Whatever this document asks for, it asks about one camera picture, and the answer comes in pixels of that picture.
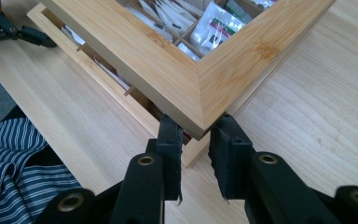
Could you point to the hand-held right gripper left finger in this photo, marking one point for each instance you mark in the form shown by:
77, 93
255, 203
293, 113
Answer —
169, 155

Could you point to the striped blue shirt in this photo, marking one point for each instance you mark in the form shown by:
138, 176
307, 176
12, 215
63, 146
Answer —
15, 180

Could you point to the white packet with red-green label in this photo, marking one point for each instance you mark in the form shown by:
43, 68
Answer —
214, 29

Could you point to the grey-green tea packet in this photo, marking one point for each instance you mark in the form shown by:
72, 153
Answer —
237, 11

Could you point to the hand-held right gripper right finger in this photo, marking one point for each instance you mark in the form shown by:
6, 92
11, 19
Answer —
230, 158

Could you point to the row of white tea packets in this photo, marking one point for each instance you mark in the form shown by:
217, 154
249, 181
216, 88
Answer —
164, 17

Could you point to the bamboo tea box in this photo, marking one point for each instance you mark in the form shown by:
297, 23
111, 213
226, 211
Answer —
121, 96

